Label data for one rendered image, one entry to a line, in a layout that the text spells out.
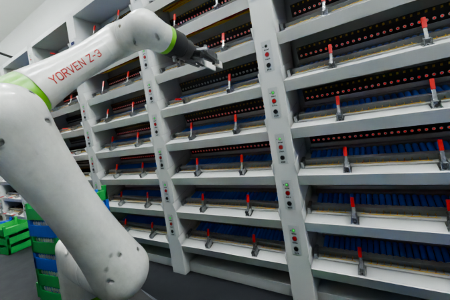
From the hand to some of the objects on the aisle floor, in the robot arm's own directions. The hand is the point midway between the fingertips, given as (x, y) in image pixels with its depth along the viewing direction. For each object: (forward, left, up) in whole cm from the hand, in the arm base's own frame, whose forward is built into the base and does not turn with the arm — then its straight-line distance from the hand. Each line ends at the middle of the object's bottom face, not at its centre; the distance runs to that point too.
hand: (213, 64), depth 99 cm
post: (+6, +45, -108) cm, 117 cm away
